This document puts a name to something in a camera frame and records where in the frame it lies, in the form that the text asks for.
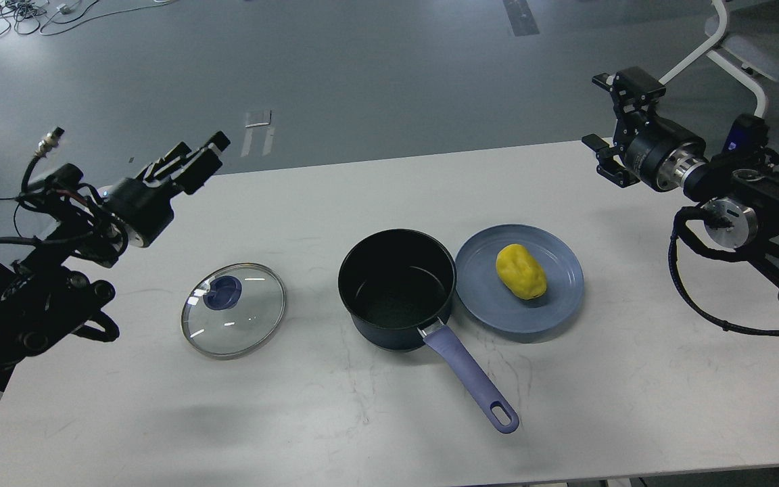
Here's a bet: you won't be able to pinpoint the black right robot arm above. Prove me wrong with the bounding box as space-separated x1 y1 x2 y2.
582 66 779 337

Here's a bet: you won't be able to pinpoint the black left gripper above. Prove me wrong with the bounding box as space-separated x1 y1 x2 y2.
103 131 230 248

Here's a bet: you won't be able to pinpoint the white office chair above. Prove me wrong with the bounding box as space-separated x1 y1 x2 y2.
659 1 779 119

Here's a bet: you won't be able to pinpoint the black floor cables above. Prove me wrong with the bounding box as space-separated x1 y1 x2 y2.
0 0 181 44

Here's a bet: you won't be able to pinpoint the blue plate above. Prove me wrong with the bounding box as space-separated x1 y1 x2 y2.
455 224 584 342

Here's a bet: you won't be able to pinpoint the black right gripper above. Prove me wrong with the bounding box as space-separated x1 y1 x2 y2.
581 67 706 192

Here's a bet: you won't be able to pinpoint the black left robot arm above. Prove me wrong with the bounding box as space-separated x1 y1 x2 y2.
0 127 230 374

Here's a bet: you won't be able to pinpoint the glass pot lid purple knob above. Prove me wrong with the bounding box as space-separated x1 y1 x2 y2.
180 262 287 361

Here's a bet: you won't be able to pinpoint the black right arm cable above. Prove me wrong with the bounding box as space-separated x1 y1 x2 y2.
667 206 779 338

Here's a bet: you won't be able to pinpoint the dark blue saucepan purple handle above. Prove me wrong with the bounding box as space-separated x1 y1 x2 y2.
337 229 521 434

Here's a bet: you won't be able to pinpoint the yellow potato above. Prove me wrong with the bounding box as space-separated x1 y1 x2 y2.
495 243 549 301

